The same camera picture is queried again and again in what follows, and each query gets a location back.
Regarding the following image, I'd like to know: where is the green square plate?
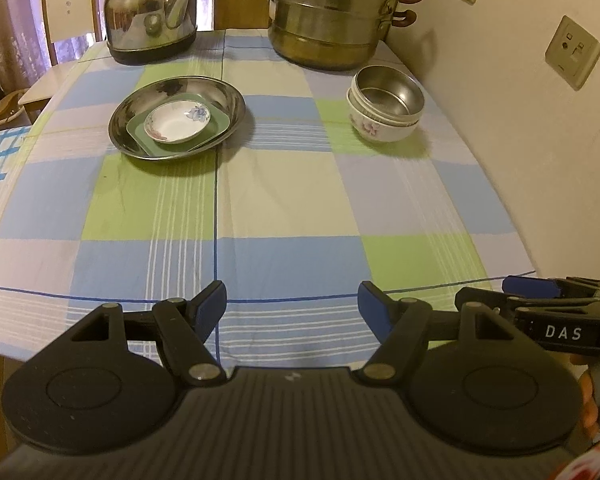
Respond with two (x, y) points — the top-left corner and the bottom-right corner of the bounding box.
(126, 91), (231, 157)

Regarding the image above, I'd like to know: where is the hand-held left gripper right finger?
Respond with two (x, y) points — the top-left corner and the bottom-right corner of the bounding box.
(357, 281), (517, 386)

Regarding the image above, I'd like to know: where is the beige wall socket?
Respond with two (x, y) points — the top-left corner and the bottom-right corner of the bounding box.
(545, 15), (600, 92)

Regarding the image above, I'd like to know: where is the cream wooden chair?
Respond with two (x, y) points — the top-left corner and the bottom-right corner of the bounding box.
(17, 0), (104, 126)

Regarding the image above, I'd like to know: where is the white floral ceramic bowl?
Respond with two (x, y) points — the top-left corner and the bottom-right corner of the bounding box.
(347, 97), (422, 144)

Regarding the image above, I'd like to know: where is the large steel basin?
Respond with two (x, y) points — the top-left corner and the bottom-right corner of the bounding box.
(108, 76), (246, 161)

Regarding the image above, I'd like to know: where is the person's right hand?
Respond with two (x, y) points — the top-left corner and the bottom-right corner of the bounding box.
(569, 352), (600, 430)

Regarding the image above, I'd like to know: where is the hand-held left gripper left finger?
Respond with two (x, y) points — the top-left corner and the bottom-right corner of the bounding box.
(70, 280), (227, 386)

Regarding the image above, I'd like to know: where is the small floral ceramic plate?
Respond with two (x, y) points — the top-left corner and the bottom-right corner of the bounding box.
(144, 100), (212, 144)

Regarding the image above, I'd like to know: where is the stainless steel steamer pot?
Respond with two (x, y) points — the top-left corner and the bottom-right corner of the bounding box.
(245, 0), (427, 72)

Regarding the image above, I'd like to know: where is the stainless steel bowl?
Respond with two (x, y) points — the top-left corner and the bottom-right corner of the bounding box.
(352, 64), (426, 121)

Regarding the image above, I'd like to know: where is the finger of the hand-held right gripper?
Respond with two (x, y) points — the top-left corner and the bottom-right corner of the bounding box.
(501, 275), (600, 302)
(454, 286), (520, 322)

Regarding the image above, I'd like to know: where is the stainless steel kettle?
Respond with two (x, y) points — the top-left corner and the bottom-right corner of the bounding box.
(102, 0), (199, 66)

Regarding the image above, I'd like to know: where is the checked pastel tablecloth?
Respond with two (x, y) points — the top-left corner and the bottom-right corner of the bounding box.
(0, 27), (538, 376)

